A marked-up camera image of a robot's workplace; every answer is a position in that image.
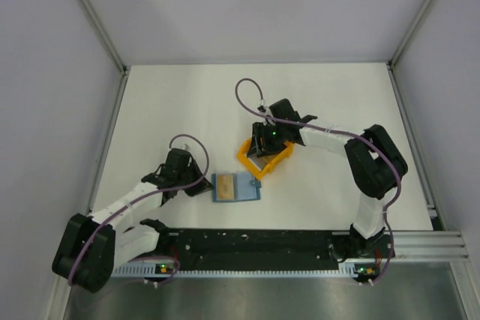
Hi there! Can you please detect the gold credit card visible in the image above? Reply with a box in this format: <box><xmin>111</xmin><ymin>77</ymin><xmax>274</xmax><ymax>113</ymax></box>
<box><xmin>216</xmin><ymin>175</ymin><xmax>235</xmax><ymax>201</ymax></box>

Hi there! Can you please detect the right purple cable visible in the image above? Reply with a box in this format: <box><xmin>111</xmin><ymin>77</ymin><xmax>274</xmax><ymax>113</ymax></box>
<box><xmin>235</xmin><ymin>78</ymin><xmax>401</xmax><ymax>287</ymax></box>

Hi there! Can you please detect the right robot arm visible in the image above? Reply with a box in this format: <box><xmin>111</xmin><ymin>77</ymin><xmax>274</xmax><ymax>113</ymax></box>
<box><xmin>237</xmin><ymin>99</ymin><xmax>408</xmax><ymax>257</ymax></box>

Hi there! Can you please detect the left aluminium frame post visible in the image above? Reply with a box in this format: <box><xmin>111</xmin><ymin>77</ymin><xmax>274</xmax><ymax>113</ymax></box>
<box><xmin>77</xmin><ymin>0</ymin><xmax>128</xmax><ymax>75</ymax></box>

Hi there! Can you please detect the purple cable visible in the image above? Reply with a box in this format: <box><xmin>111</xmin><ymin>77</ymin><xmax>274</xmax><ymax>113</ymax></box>
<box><xmin>235</xmin><ymin>78</ymin><xmax>401</xmax><ymax>287</ymax></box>
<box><xmin>67</xmin><ymin>134</ymin><xmax>210</xmax><ymax>287</ymax></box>

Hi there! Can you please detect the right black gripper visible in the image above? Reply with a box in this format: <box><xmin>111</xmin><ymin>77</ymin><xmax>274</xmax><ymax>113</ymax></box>
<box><xmin>247</xmin><ymin>122</ymin><xmax>287</xmax><ymax>158</ymax></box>

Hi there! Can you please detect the yellow plastic bin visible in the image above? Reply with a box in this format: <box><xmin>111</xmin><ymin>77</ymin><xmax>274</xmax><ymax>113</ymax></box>
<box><xmin>236</xmin><ymin>138</ymin><xmax>295</xmax><ymax>181</ymax></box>

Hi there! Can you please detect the aluminium frame rail front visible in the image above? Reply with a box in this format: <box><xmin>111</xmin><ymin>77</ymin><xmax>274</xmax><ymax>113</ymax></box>
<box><xmin>393</xmin><ymin>231</ymin><xmax>469</xmax><ymax>262</ymax></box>

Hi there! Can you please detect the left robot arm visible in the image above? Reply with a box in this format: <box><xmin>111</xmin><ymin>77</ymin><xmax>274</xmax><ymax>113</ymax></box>
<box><xmin>52</xmin><ymin>148</ymin><xmax>213</xmax><ymax>293</ymax></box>

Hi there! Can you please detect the silver card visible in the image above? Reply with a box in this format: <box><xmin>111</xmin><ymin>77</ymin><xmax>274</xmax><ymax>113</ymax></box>
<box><xmin>249</xmin><ymin>156</ymin><xmax>272</xmax><ymax>171</ymax></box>

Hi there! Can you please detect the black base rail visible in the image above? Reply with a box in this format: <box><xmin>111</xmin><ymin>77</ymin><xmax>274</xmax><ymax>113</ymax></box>
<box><xmin>157</xmin><ymin>229</ymin><xmax>392</xmax><ymax>271</ymax></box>

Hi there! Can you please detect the white cable duct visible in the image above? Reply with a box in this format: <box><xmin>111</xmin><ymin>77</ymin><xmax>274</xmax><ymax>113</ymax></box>
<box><xmin>111</xmin><ymin>262</ymin><xmax>374</xmax><ymax>279</ymax></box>

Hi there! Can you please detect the blue leather card holder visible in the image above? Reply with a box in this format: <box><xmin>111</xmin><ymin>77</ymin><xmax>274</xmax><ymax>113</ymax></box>
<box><xmin>211</xmin><ymin>172</ymin><xmax>262</xmax><ymax>203</ymax></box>

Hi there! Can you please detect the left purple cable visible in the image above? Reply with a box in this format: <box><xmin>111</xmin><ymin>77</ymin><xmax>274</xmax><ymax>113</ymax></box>
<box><xmin>67</xmin><ymin>134</ymin><xmax>210</xmax><ymax>287</ymax></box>

